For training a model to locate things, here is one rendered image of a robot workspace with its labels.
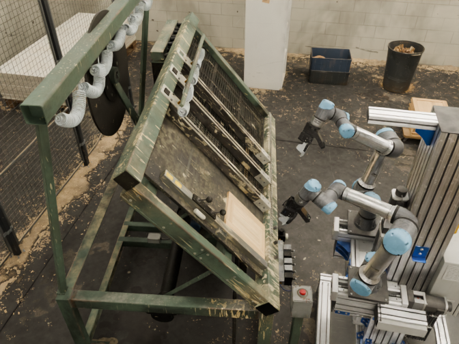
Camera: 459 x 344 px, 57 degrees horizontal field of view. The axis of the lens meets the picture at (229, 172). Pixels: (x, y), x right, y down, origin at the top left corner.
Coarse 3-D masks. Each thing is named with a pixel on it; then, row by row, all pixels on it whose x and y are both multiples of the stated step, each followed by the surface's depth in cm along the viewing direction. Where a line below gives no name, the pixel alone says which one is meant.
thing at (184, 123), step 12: (168, 96) 258; (192, 96) 260; (168, 108) 264; (180, 120) 269; (192, 132) 274; (204, 144) 279; (216, 156) 285; (228, 168) 290; (240, 180) 296; (252, 192) 303; (264, 204) 309
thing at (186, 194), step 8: (160, 176) 231; (168, 184) 232; (176, 184) 233; (176, 192) 236; (184, 192) 236; (184, 200) 239; (192, 200) 239; (200, 208) 242; (208, 216) 246; (216, 216) 251; (216, 224) 249; (224, 224) 254; (232, 232) 258; (232, 240) 257; (240, 240) 261; (240, 248) 262; (248, 248) 264; (248, 256) 265; (256, 256) 267; (256, 264) 270; (264, 264) 271
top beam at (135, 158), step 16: (192, 16) 360; (192, 32) 343; (176, 48) 303; (176, 64) 291; (160, 80) 270; (176, 80) 280; (160, 96) 252; (144, 112) 242; (160, 112) 243; (144, 128) 223; (160, 128) 235; (128, 144) 219; (144, 144) 216; (128, 160) 201; (144, 160) 209; (128, 176) 197
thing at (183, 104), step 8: (200, 40) 307; (200, 48) 295; (200, 64) 294; (192, 72) 265; (192, 80) 276; (184, 88) 250; (192, 88) 265; (184, 96) 241; (184, 104) 249; (184, 112) 254
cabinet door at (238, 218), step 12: (228, 192) 283; (228, 204) 274; (240, 204) 288; (228, 216) 267; (240, 216) 280; (252, 216) 293; (240, 228) 273; (252, 228) 286; (264, 228) 300; (252, 240) 278; (264, 240) 291; (264, 252) 283
